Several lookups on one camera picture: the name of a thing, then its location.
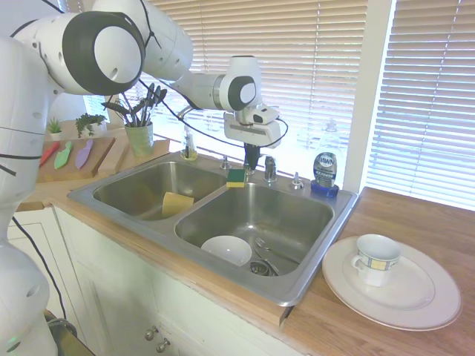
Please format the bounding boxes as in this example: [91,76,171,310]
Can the white bowl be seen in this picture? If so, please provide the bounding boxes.
[200,234,254,268]

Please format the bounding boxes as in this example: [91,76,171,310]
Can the brown robot stand top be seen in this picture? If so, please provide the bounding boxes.
[43,309,96,356]

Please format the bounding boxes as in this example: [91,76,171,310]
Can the stainless steel double sink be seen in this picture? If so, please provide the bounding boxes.
[66,152,360,308]

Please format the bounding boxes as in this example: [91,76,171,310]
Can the small spiky potted plant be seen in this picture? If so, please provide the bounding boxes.
[46,116,63,142]

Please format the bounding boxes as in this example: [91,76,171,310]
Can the leafy potted plant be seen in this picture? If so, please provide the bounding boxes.
[74,112,108,140]

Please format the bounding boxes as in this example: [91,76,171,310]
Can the black kitchen utensil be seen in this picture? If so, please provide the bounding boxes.
[142,82,156,126]
[154,88,168,114]
[147,85,163,125]

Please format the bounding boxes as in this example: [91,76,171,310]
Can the white patterned cup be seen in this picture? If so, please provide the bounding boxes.
[349,234,403,288]

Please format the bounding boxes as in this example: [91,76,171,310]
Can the purple knife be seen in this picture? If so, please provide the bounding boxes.
[74,139,94,171]

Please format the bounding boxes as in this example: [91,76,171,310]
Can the clear soap dispenser bottle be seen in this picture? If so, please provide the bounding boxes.
[320,117,349,153]

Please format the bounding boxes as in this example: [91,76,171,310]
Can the black slotted spatula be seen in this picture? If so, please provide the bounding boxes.
[101,99,131,126]

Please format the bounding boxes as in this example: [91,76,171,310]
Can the white kitchen cabinet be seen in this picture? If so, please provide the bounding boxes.
[7,202,298,356]

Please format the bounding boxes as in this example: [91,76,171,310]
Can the metal drain strainer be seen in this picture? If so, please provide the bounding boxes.
[249,260,279,277]

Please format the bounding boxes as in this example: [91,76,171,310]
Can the colourful knives on board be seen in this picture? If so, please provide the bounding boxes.
[35,136,117,184]

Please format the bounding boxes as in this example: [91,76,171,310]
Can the metal spoon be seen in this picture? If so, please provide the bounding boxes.
[254,248,280,276]

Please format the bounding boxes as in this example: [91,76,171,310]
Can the small glass soap bottle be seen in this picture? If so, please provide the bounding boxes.
[180,125,200,162]

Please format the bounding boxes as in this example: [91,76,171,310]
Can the yellow green sponge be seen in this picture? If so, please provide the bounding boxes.
[226,168,247,189]

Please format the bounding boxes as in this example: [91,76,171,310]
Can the green knife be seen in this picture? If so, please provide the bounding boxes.
[53,141,75,171]

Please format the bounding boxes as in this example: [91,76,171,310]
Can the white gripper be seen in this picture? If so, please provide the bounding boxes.
[223,111,282,171]

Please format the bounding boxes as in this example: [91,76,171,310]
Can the black camera cable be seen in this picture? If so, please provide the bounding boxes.
[9,0,289,148]

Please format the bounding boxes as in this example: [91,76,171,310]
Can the red knife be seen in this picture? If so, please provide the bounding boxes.
[39,141,61,167]

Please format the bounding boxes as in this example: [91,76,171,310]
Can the thick wooden board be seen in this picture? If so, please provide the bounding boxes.
[97,139,171,176]

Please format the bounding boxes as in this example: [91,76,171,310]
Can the white dinner plate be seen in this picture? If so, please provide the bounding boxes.
[321,234,462,332]

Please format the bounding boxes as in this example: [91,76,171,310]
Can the green utensil cup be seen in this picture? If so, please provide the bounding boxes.
[123,122,154,158]

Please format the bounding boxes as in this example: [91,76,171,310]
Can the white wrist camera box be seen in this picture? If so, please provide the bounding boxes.
[251,104,281,125]

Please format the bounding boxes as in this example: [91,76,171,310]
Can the wide white window blind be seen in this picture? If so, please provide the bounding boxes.
[148,0,369,176]

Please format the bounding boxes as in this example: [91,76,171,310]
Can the black power cable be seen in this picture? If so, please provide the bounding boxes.
[12,216,68,323]

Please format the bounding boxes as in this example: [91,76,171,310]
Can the blue Dawn soap bottle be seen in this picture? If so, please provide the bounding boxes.
[309,149,341,200]

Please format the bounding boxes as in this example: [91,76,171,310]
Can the chrome faucet handle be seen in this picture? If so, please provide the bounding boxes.
[259,155,279,183]

